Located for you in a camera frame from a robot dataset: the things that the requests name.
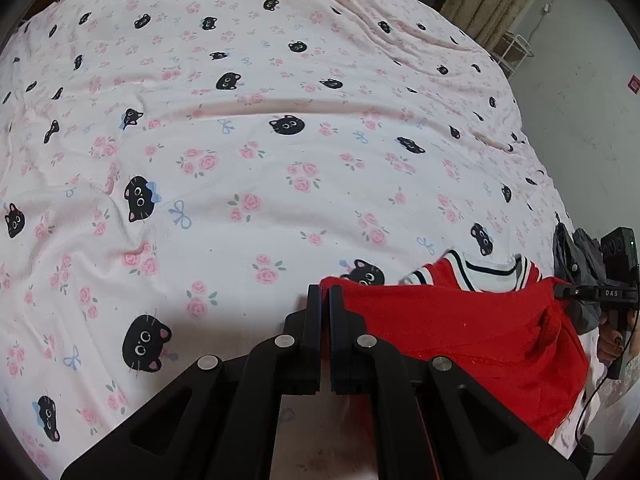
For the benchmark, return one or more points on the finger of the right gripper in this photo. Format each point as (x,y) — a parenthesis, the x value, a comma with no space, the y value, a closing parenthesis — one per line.
(563,291)

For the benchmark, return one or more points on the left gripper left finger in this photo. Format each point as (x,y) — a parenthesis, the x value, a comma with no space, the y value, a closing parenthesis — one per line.
(218,419)

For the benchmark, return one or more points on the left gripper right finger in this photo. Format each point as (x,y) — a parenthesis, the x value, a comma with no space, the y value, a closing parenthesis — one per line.
(431,419)

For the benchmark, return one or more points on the red and white jersey shirt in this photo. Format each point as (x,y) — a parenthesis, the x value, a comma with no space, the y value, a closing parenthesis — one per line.
(504,327)

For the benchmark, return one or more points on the person's right hand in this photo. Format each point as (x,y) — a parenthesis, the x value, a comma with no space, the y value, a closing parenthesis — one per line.
(610,346)

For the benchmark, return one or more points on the grey purple jacket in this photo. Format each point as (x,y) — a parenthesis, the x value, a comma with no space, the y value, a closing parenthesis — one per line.
(578,260)

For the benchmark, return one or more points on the pink cat-print bed quilt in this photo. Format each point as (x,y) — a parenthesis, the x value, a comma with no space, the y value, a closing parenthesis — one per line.
(176,173)

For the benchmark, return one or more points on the red wall sticker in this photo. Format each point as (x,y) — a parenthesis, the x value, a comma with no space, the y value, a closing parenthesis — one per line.
(634,84)

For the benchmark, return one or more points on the white wire shelf rack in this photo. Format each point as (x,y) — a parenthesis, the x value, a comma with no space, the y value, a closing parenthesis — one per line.
(511,51)

